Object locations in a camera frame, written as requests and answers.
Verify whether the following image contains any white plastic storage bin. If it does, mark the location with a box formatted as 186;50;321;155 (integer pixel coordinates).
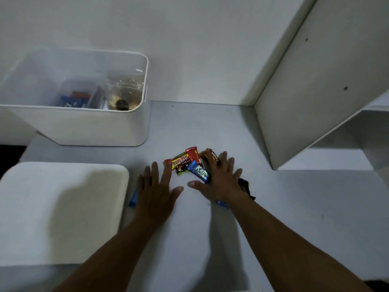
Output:
0;48;150;147

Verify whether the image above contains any person's left forearm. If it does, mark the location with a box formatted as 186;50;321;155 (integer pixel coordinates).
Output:
53;215;160;292

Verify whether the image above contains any white bin lid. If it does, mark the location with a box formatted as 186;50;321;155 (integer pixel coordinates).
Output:
0;162;130;267

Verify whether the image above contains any pile of small snack bars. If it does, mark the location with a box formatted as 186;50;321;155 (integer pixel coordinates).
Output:
128;146;256;208

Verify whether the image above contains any bunch of dark blue packets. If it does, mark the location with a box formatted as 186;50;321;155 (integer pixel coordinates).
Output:
60;95;89;109

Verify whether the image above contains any white wooden shelf unit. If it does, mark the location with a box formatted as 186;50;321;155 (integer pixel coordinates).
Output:
254;0;389;171

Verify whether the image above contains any person's right hand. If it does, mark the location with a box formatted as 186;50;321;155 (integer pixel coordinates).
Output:
187;150;248;205

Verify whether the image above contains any person's left hand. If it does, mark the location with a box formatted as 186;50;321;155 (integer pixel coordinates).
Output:
135;162;185;225

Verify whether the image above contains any clear bag of yellow sticks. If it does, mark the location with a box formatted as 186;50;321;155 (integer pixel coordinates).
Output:
105;69;145;112

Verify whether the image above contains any person's right forearm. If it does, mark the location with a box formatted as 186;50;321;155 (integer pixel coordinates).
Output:
229;193;374;292

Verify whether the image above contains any clear plastic container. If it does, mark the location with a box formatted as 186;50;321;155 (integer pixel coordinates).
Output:
58;79;106;109

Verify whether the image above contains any black and pink floor object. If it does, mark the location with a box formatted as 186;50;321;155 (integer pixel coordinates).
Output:
364;279;389;292

